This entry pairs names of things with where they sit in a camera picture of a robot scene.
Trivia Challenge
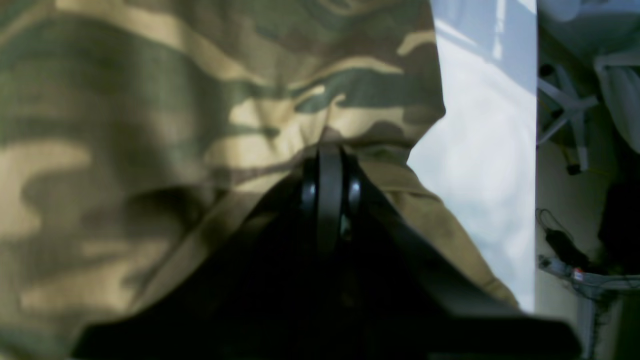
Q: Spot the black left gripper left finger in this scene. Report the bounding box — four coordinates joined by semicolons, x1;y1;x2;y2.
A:
72;145;333;360

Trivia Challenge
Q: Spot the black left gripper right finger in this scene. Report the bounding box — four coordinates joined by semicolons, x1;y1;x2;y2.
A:
330;145;582;360

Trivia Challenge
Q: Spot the camouflage T-shirt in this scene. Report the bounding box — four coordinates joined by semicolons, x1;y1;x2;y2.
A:
0;0;518;360

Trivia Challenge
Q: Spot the white office chair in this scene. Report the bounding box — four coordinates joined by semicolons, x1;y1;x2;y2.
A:
537;0;640;175

